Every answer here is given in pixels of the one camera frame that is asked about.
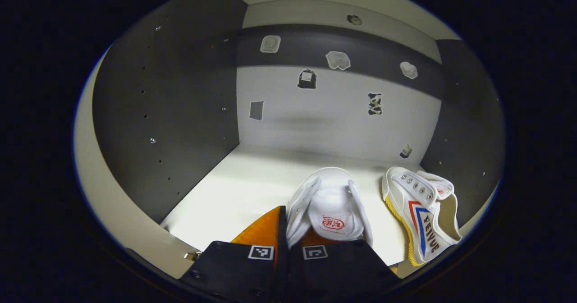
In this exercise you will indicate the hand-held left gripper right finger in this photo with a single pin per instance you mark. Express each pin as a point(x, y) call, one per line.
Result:
point(342, 267)

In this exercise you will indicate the white canvas shoe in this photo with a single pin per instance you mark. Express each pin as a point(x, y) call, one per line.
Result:
point(423, 213)
point(331, 204)

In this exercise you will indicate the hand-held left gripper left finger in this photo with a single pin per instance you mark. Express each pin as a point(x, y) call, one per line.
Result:
point(282, 235)

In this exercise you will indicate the white shoe cabinet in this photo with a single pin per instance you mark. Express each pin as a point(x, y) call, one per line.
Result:
point(324, 122)

